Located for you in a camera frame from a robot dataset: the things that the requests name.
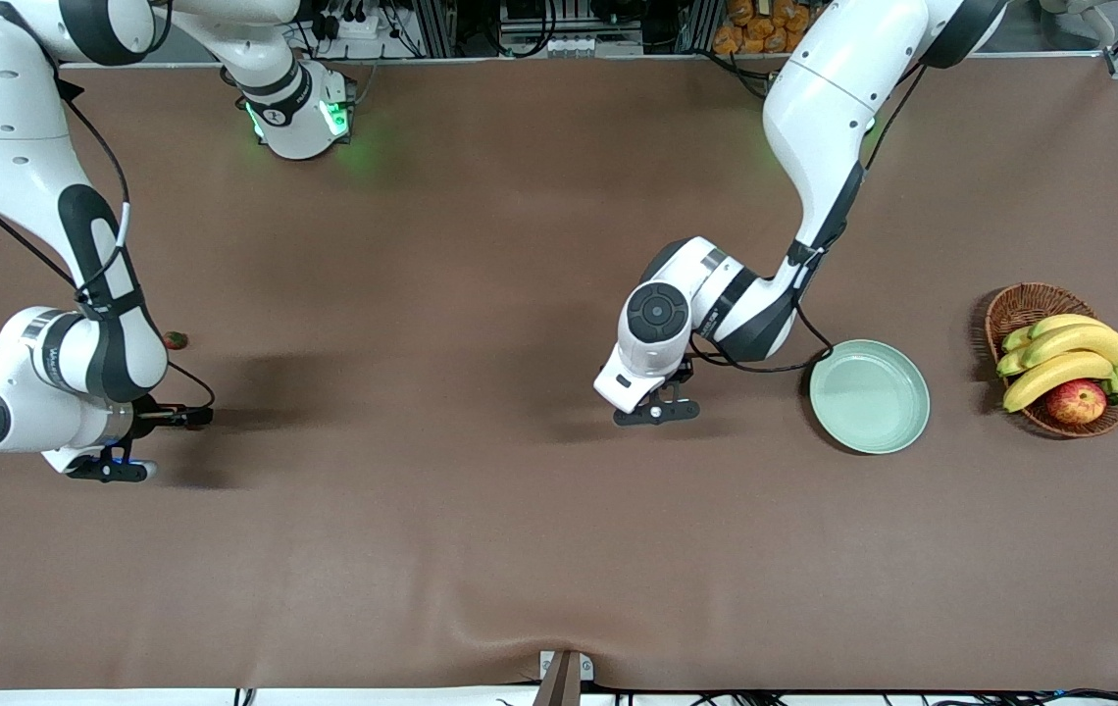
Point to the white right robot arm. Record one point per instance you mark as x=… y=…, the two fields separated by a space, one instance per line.
x=0 y=108

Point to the pale green plate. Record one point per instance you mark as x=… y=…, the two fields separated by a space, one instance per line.
x=868 y=402

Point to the white power strip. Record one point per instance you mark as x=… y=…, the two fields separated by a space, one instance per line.
x=358 y=26

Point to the brown wicker basket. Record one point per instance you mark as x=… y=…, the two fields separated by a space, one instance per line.
x=1030 y=304

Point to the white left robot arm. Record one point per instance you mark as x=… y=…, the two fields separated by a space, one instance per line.
x=824 y=108

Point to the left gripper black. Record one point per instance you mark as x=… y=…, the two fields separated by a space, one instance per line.
x=681 y=373

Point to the red toy strawberry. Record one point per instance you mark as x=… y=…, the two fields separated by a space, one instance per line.
x=177 y=341

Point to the brown table cover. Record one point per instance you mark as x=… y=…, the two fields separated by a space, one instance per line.
x=559 y=539

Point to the white connector block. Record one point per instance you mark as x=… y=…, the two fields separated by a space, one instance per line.
x=569 y=45

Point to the grey metal bracket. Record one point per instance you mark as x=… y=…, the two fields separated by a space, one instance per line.
x=587 y=670

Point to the brown wooden bar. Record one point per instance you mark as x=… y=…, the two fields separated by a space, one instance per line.
x=561 y=686

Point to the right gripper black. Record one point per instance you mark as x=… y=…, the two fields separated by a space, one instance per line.
x=155 y=416

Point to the yellow banana bunch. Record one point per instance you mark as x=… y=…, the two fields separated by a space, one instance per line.
x=1079 y=338

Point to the red apple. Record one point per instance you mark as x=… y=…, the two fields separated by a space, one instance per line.
x=1077 y=402

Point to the bag of orange buns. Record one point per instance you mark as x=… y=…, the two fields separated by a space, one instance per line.
x=755 y=29

